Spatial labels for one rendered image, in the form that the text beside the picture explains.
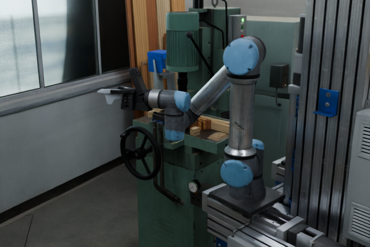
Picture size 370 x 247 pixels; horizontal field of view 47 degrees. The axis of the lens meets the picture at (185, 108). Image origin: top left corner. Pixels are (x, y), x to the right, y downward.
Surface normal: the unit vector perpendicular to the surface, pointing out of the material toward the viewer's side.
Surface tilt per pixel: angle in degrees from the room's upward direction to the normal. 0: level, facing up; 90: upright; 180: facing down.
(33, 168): 90
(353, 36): 90
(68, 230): 0
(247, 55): 83
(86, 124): 90
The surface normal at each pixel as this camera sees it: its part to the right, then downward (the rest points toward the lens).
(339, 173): -0.74, 0.19
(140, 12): 0.83, 0.10
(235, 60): -0.37, 0.12
